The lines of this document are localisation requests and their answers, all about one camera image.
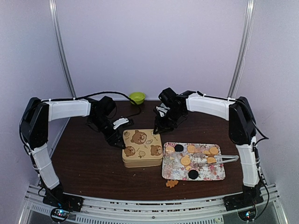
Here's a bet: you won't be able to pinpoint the round patterned biscuit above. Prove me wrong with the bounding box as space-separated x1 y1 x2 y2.
165 146 175 154

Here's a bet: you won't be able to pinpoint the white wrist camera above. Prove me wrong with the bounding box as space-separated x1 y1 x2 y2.
153 106 170 117
113 118 134 130

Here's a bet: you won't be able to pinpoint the gold cookie tin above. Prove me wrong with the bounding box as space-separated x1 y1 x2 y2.
123 159 162 168

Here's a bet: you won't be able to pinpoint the green bowl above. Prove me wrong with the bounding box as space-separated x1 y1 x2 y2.
129 92 146 105

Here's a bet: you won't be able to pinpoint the aluminium front rail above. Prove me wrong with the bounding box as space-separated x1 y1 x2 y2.
16 184 291 224

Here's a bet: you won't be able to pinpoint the metal serving tongs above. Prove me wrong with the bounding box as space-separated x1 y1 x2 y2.
191 153 239 166

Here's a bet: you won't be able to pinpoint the brown tree cookie on table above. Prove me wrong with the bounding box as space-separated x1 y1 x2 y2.
165 180 178 188

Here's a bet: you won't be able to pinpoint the black sandwich cookie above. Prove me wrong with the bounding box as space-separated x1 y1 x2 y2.
188 170 199 180

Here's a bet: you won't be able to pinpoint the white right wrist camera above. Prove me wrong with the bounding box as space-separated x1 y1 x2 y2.
153 106 170 117

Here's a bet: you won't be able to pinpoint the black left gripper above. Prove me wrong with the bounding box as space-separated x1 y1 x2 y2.
89 114 126 149

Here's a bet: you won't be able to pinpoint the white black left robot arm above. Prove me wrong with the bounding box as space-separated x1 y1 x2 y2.
19 91 134 207

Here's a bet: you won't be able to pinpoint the aluminium corner post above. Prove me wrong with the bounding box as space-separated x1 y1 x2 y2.
228 0 256 98
49 0 77 98

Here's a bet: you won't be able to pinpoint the aluminium corner post right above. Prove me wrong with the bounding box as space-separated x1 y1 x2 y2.
228 0 256 98

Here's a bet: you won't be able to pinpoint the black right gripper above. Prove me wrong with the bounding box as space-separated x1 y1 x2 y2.
153 107 184 134

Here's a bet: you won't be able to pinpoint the floral cookie tray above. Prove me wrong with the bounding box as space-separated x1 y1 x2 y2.
162 142 226 181

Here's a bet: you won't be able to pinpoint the aluminium corner post left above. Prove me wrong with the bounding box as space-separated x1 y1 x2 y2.
49 0 77 98

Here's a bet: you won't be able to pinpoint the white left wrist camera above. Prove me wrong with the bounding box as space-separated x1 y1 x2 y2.
113 118 134 130

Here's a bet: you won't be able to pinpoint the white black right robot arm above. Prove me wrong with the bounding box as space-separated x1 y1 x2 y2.
153 88 264 211

